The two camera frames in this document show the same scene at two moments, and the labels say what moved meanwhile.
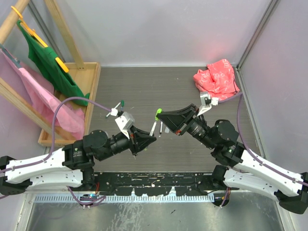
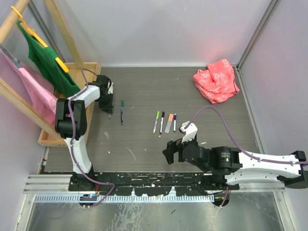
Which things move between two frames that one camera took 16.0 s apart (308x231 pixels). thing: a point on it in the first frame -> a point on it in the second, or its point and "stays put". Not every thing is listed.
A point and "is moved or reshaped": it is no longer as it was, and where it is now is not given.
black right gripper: [174, 119] -> [173, 147]
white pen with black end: [161, 126] stays put
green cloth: [44, 57] stays put
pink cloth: [40, 92] stays put
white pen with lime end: [152, 129] is moved or reshaped
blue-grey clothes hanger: [15, 61] stays put
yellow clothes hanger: [58, 60] stays put
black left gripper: [138, 140] -> [107, 108]
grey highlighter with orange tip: [166, 130] stays put
